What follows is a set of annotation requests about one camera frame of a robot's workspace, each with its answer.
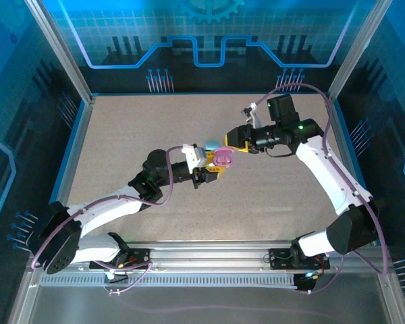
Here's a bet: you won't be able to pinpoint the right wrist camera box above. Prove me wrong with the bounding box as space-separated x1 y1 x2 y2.
240 102 261 130

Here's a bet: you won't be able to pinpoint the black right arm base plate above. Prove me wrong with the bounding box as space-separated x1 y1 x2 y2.
269 248 331 270

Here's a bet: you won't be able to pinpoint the aluminium frame post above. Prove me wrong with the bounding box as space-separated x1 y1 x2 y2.
326 0 394 102
24 0 95 103

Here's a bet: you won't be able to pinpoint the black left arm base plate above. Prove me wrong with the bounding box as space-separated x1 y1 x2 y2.
89 248 152 271

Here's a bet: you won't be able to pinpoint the grey metal front shelf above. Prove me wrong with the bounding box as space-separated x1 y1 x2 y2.
6 269 405 324

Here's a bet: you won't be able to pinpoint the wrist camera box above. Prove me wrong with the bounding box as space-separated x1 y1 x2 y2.
240 102 261 130
181 143 209 171

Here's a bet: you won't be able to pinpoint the purple earbud charging case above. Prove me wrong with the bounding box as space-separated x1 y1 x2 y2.
213 145 236 169

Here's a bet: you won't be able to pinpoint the aluminium front rail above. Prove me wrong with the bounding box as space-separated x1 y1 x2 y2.
30 240 394 275

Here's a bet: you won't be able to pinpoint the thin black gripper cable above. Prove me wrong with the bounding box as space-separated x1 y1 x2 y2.
265 148 295 159

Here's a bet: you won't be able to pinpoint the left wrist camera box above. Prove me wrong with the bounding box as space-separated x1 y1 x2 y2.
181 143 209 171

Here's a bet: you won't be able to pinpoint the aluminium side rail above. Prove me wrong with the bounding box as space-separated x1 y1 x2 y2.
43 94 96 246
323 93 377 246

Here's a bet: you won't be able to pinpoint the slotted grey cable duct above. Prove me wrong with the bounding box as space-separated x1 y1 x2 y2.
39 272 300 288

